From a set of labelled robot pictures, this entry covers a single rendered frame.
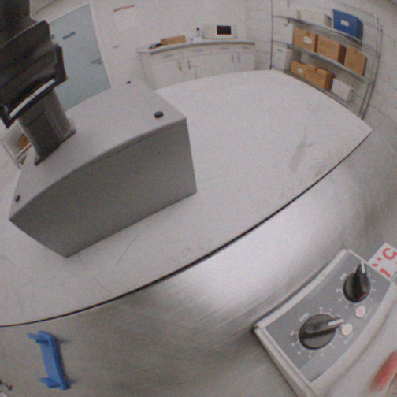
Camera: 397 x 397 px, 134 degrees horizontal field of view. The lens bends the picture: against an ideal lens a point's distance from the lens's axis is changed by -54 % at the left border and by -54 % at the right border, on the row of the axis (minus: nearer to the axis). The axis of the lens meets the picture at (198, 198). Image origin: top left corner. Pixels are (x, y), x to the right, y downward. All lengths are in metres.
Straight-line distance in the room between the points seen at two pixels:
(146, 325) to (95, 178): 0.15
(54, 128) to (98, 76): 2.60
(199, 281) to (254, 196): 0.12
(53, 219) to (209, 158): 0.22
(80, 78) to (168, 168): 2.67
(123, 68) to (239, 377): 2.89
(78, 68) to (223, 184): 2.69
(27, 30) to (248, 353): 0.35
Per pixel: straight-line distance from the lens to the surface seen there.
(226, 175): 0.24
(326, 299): 0.17
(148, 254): 0.20
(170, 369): 0.20
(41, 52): 0.19
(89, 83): 2.80
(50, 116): 0.21
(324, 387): 0.16
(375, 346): 0.16
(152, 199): 0.20
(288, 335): 0.15
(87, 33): 2.80
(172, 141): 0.16
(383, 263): 0.28
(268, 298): 0.19
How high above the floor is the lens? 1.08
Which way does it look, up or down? 56 degrees down
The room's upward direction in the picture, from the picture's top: 8 degrees counter-clockwise
